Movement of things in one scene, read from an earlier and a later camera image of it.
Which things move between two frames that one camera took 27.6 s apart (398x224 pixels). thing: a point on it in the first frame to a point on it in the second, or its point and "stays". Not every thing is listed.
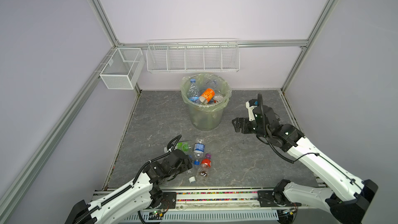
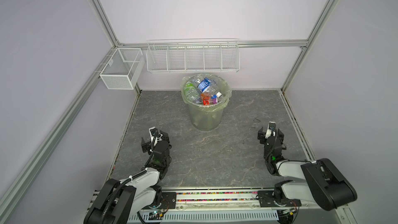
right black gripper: [245, 122] to [261, 136]
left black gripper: [186, 164] to [145, 147]
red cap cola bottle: [205, 163] to [205, 98]
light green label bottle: [183, 146] to [190, 93]
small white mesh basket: [123, 70] stays
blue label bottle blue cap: [198, 150] to [203, 85]
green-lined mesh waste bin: [207, 116] stays
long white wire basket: [193, 55] stays
